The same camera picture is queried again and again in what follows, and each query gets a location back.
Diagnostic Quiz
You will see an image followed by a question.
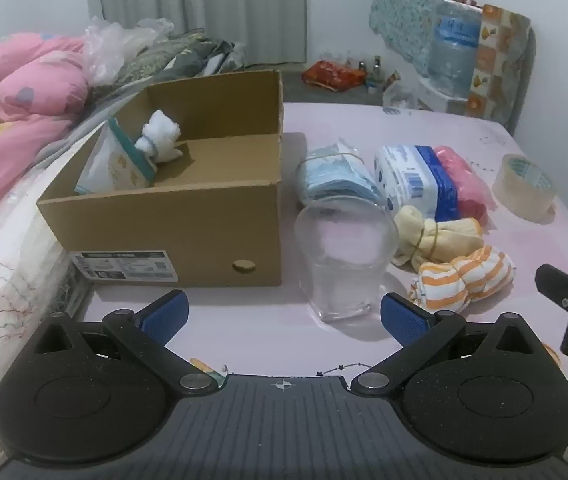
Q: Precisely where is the orange patterned cloth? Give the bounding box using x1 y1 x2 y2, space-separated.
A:
466 4 535 133

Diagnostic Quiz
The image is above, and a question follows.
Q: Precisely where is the clear crumpled plastic bag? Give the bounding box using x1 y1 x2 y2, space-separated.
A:
82 15 175 86

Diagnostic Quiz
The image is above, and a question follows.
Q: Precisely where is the clear packing tape roll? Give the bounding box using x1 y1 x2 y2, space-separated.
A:
492 154 557 223

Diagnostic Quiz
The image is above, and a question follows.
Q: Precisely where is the orange striped sock bundle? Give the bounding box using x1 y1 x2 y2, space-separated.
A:
409 246 515 317

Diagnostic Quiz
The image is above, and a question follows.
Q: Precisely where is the red snack bag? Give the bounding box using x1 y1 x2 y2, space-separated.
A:
301 60 367 92

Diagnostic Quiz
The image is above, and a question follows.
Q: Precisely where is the large blue water bottle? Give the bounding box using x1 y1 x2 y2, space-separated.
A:
428 0 485 97

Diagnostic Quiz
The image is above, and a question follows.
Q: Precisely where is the cream yellow sock bundle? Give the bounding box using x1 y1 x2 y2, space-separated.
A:
391 206 485 268

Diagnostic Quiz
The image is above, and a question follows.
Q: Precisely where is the white blue tissue pack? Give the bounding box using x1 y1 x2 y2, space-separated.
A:
374 145 460 223

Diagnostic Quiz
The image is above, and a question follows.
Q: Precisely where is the clear plastic cup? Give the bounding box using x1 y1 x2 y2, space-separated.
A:
294 202 399 322

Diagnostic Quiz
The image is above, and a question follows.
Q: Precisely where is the pink quilt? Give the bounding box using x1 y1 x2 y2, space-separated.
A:
0 32 89 246

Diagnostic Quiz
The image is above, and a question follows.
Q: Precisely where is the blue face mask bundle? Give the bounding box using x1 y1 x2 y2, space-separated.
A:
295 139 382 207

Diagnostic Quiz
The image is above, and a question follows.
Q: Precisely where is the grey patterned blanket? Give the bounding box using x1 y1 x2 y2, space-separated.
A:
38 32 247 171

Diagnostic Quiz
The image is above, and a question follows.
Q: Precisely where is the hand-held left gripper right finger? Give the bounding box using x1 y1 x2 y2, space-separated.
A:
350 292 535 396

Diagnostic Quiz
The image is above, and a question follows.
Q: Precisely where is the crumpled clear plastic wrap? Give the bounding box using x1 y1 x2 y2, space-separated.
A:
384 85 419 113

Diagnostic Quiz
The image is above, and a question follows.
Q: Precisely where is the white rolled towel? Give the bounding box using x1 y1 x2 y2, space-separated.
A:
134 109 182 163

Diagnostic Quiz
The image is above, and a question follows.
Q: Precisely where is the white water dispenser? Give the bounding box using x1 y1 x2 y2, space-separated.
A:
416 77 472 116

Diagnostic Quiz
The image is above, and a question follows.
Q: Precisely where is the pink plastic bag roll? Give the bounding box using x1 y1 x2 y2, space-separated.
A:
434 146 497 231

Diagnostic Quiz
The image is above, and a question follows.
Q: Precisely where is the brown cardboard box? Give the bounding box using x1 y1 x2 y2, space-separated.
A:
36 70 285 288

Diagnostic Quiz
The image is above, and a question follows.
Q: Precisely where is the clear printed plastic bag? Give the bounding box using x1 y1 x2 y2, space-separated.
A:
0 180 64 271

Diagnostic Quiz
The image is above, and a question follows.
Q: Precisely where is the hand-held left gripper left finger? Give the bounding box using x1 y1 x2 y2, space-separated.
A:
34 289 219 396

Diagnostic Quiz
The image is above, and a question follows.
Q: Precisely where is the teal floral cloth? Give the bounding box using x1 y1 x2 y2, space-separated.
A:
369 0 470 78

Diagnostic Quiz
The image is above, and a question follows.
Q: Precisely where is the white teal pouch packet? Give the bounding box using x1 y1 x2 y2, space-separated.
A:
74 119 157 196

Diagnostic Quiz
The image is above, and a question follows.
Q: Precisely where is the yellow rubber band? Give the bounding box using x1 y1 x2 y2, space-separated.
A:
541 342 564 367

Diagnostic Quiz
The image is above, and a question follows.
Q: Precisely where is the grey curtain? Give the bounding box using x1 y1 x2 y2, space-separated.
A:
84 0 309 76

